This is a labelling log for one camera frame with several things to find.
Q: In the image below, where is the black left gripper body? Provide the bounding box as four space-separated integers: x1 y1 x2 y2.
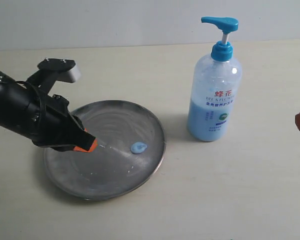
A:
31 94 88 152

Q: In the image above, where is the blue soap blob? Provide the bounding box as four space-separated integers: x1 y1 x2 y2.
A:
130 141 148 155

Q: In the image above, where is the blue pump lotion bottle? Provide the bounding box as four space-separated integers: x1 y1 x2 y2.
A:
187 16 243 142

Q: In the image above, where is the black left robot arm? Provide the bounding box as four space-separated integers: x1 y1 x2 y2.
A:
0 58 97 153

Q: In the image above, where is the round steel plate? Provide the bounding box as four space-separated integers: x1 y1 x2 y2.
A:
43 100 166 201

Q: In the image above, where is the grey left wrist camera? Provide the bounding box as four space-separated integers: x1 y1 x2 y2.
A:
26 58 81 94

